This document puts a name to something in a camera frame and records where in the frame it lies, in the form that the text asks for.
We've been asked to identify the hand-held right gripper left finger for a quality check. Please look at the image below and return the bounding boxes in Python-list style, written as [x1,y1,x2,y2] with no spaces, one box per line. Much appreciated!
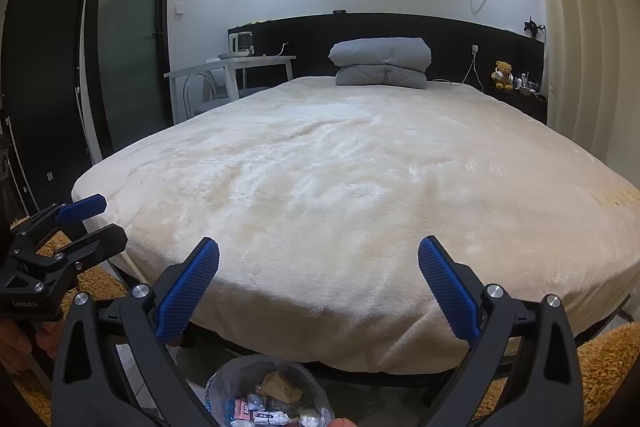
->
[51,236,221,427]

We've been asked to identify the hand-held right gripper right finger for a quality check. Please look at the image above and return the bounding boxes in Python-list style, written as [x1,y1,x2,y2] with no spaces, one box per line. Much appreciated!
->
[417,235,586,427]

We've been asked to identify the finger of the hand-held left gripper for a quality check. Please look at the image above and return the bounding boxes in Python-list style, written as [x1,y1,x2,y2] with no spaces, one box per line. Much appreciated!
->
[22,223,128,281]
[11,193,108,248]

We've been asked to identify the bin with clear plastic bag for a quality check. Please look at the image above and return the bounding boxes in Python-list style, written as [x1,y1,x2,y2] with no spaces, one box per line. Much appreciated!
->
[205,353,335,427]

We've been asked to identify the person's left hand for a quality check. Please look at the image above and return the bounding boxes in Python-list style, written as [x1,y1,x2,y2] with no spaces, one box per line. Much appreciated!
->
[0,321,59,371]

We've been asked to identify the cream plush bed blanket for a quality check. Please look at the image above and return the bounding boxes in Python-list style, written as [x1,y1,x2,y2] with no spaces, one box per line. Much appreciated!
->
[71,76,640,375]

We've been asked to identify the black board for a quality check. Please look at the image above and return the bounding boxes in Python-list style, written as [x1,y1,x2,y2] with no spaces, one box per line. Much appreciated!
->
[0,0,101,228]

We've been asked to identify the grey chair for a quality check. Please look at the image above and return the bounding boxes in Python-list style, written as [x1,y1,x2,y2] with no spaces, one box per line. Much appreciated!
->
[182,72,271,118]

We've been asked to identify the brown fuzzy rug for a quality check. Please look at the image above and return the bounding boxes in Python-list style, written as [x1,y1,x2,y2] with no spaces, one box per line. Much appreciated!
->
[10,217,640,427]

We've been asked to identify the frosted glass door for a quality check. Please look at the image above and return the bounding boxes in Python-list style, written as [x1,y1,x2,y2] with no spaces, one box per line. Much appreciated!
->
[84,0,174,158]

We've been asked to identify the white table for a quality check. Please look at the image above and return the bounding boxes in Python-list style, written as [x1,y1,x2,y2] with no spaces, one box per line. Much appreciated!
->
[164,55,297,125]

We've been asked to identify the small toiletry bottles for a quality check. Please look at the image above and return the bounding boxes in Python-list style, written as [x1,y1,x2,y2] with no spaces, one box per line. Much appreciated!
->
[512,72,543,100]

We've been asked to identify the brown teddy bear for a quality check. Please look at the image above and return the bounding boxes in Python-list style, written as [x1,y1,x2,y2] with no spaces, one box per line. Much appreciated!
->
[491,61,515,92]

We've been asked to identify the white electric kettle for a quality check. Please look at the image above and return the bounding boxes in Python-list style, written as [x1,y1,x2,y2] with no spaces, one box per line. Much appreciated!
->
[218,32,254,60]

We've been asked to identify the grey folded pillow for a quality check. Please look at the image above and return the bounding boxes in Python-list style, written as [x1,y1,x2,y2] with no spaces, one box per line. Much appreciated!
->
[329,38,432,89]

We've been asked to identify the black headboard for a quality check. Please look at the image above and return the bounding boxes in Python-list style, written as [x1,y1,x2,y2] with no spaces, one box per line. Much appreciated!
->
[227,13,548,125]

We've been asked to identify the cream curtain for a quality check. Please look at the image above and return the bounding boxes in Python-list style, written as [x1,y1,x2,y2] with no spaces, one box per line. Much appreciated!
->
[517,0,640,188]

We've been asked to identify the white charger with cable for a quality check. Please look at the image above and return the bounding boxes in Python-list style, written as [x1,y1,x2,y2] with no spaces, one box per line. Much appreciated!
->
[432,45,480,86]

